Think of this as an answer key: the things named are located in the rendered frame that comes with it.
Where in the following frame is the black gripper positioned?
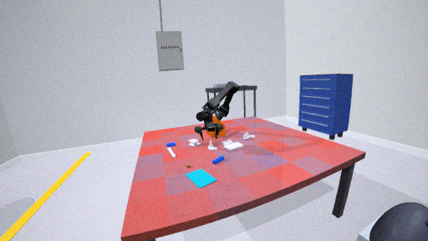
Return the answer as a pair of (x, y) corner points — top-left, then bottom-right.
(195, 118), (223, 140)

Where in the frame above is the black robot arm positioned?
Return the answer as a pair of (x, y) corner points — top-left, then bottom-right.
(196, 82), (240, 131)

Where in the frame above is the cyan flat plate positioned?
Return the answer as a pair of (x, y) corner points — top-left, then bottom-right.
(186, 169), (216, 188)

